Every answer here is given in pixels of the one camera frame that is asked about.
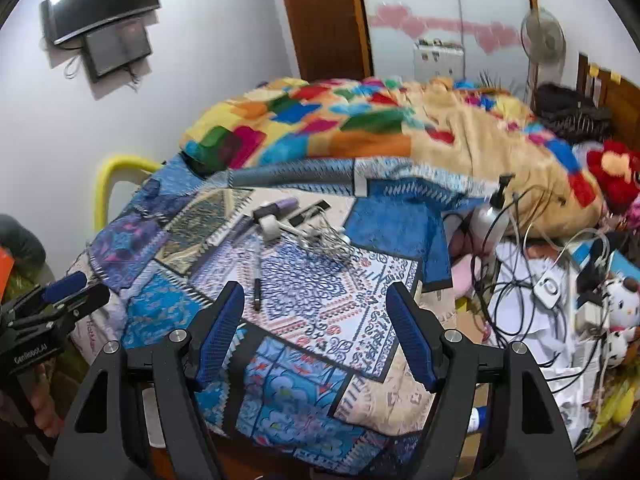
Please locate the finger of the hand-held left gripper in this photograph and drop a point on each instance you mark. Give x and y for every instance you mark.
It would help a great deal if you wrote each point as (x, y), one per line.
(62, 286)
(87, 300)

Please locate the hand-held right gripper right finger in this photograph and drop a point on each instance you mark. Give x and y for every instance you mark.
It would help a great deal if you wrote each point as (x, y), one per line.
(411, 340)

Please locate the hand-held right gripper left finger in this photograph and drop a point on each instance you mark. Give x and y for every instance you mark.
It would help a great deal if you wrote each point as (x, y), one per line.
(219, 332)

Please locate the clear pen with black cap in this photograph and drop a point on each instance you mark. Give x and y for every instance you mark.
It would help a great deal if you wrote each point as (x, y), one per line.
(256, 285)

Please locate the dark pen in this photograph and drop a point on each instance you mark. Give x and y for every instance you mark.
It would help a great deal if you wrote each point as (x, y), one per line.
(232, 231)

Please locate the white tape roll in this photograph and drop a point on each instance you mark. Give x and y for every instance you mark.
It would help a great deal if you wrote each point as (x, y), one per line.
(270, 227)

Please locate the metal whisk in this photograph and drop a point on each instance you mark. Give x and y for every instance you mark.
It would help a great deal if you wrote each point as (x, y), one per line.
(320, 241)

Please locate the purple tube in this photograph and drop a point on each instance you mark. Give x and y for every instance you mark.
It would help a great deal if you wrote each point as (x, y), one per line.
(280, 207)

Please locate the black white plastic strip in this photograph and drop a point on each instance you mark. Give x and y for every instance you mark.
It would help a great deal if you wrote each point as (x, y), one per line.
(311, 214)

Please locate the person's left hand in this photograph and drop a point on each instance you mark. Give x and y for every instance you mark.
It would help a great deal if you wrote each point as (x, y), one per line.
(47, 410)

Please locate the white plastic bag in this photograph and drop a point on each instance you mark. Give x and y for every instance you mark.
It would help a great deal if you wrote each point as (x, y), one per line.
(95, 332)

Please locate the pink cloth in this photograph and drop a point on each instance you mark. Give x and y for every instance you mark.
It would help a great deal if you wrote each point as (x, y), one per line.
(464, 272)

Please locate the blue patchwork bedsheet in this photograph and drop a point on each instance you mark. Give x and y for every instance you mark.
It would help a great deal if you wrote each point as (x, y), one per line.
(310, 285)

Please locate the white bottle with blue cap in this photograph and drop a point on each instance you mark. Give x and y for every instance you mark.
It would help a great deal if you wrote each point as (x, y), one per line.
(477, 419)

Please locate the yellow foam tube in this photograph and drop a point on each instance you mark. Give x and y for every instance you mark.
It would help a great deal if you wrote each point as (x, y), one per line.
(107, 180)

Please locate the white papers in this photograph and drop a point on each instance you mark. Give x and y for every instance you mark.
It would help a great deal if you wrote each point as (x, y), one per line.
(530, 340)

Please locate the spray bottle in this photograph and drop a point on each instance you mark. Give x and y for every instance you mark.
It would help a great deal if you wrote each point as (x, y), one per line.
(487, 220)

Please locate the white adapter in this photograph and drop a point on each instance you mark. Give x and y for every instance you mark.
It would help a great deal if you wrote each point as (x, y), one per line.
(547, 289)

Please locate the yellow plastic bag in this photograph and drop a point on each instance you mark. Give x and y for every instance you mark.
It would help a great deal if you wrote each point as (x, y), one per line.
(614, 406)

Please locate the white cat plush toy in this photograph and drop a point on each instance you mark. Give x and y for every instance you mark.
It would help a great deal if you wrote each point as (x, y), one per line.
(622, 300)

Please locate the colourful patch blanket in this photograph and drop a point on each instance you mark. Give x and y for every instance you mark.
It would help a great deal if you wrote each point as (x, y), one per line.
(400, 125)

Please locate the red plush toy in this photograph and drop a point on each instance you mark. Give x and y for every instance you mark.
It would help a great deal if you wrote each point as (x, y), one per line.
(615, 175)

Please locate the spiky green plant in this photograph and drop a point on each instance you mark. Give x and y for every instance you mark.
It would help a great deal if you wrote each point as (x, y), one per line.
(487, 79)

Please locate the dark clothes pile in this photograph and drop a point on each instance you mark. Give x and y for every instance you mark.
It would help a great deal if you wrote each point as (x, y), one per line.
(570, 110)

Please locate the white box appliance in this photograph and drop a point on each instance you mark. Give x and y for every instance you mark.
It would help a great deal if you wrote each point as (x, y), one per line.
(439, 59)

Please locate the wooden headboard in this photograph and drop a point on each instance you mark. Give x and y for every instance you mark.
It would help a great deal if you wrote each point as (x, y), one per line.
(617, 100)

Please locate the wooden door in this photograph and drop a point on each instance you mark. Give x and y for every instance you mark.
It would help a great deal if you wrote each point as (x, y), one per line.
(325, 20)

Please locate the standing fan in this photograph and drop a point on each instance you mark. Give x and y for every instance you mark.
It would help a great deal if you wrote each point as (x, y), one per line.
(542, 35)

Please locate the small black wall screen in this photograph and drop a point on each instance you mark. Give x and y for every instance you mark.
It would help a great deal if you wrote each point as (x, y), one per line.
(116, 46)

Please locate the curved black wall television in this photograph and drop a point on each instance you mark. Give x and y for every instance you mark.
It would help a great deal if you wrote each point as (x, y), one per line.
(100, 2)

